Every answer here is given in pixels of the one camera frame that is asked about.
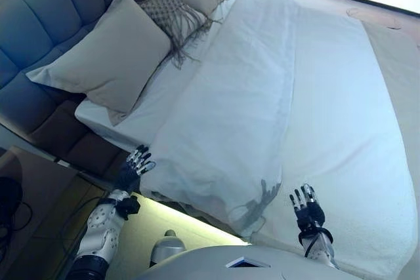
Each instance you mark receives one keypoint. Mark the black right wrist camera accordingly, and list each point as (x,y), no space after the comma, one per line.
(310,229)

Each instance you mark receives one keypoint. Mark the white duvet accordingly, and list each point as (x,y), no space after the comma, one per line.
(249,96)

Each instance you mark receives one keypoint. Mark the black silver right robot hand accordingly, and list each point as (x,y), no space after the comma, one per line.
(311,214)

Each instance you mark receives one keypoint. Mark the grey robot torso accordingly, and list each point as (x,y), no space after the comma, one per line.
(203,265)

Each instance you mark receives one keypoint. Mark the tufted upholstered headboard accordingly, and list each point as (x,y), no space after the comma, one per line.
(36,21)

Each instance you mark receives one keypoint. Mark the brown tufted bed frame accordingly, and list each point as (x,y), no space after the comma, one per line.
(98,158)

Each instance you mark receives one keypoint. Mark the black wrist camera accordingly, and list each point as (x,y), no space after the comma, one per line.
(128,206)
(310,229)

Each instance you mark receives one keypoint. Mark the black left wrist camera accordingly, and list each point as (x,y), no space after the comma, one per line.
(128,206)

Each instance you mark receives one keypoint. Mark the white mattress sheet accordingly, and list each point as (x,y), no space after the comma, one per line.
(154,103)

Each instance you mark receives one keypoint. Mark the grey knitted fringed cushion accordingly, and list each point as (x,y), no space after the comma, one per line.
(167,9)

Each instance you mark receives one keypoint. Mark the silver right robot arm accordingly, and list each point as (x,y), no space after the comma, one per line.
(320,250)

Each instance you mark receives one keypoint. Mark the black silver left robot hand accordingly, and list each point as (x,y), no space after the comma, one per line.
(128,176)

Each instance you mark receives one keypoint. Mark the wooden nightstand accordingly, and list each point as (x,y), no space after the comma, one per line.
(49,201)

